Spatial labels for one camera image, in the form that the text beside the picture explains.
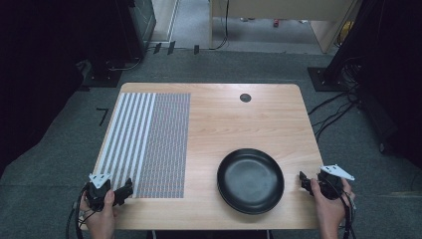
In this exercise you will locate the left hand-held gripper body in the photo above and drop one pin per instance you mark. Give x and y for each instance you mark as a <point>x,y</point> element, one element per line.
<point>98,191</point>

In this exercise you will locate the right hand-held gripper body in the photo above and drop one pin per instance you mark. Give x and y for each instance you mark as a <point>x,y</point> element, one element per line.
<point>331,186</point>

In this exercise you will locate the person's right hand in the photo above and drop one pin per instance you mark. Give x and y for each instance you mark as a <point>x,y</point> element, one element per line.
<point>328,210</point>

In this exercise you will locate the person's left hand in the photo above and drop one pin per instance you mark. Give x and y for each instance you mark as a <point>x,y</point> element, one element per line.
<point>101,219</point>

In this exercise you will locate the striped woven placemat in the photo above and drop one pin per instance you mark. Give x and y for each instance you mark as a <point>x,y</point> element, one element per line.
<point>146,146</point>

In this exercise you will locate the black round plate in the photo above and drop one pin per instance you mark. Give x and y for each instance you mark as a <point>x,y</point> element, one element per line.
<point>251,181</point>

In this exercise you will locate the black tape corner mark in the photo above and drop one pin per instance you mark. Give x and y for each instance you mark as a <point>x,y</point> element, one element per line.
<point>103,115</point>

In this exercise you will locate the round black table grommet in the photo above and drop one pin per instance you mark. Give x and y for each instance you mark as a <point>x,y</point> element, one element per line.
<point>245,98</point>

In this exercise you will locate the black stand base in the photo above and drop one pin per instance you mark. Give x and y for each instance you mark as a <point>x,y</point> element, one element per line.
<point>323,79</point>
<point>101,76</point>

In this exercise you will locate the black curtain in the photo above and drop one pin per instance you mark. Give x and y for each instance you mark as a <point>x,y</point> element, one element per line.
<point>391,76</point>
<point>40,66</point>

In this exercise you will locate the black tape strip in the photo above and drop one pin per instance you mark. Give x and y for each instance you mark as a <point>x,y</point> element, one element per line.
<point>196,49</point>
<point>171,47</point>
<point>157,48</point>

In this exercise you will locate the yellow object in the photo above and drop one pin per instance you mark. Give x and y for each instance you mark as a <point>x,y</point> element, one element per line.
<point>346,32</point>

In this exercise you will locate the small red object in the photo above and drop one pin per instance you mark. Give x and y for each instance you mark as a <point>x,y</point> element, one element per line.
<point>276,23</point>

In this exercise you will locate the dark equipment cabinet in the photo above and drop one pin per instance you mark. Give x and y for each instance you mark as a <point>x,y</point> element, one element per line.
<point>142,23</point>

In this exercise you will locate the light wooden desk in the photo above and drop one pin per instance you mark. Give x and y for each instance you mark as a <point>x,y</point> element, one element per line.
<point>282,10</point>

